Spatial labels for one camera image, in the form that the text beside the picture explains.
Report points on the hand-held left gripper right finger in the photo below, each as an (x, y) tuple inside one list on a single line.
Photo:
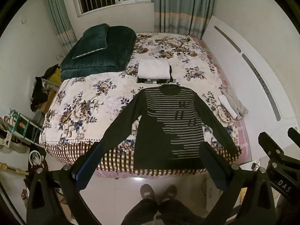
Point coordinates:
[(213, 166)]

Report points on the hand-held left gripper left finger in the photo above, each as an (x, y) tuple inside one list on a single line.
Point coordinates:
[(89, 164)]

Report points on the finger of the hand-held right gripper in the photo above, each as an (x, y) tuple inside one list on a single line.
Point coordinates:
[(269, 144), (294, 134)]

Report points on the dark striped long-sleeve sweater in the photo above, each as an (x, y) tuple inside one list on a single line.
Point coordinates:
[(154, 140)]

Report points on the black clothes heap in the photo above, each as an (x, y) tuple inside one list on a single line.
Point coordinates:
[(38, 93)]

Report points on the pink checked mattress sheet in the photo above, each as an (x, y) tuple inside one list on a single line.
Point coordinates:
[(243, 133)]

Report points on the person's right shoe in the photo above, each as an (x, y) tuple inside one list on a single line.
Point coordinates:
[(170, 191)]

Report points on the person's shoe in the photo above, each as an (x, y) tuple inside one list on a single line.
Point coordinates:
[(170, 191), (147, 191)]

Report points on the beige garment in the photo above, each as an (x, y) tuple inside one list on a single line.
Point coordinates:
[(238, 102)]

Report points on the small white folded cloth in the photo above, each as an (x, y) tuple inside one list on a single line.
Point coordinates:
[(227, 106)]

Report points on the person's left shoe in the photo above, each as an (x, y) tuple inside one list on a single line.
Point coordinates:
[(147, 191)]

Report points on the floral bed sheet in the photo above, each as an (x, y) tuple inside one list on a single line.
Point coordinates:
[(89, 93)]

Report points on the green storage rack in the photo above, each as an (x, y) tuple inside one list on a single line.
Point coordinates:
[(23, 126)]

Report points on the clear plastic box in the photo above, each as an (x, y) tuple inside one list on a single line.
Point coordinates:
[(51, 91)]

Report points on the white headboard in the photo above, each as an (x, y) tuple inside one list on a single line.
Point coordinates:
[(234, 58)]

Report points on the yellow bag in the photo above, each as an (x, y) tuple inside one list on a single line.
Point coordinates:
[(55, 76)]

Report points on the folded black garment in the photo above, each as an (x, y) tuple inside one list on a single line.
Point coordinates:
[(150, 81)]

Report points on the dark green quilt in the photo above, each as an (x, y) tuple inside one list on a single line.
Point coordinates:
[(114, 51)]

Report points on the dark green pillow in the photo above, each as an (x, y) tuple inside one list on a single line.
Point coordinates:
[(91, 42)]

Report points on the green striped curtain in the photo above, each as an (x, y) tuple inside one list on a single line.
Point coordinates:
[(61, 21), (185, 7)]

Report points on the wall socket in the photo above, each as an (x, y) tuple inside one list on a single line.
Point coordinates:
[(59, 56), (23, 20)]

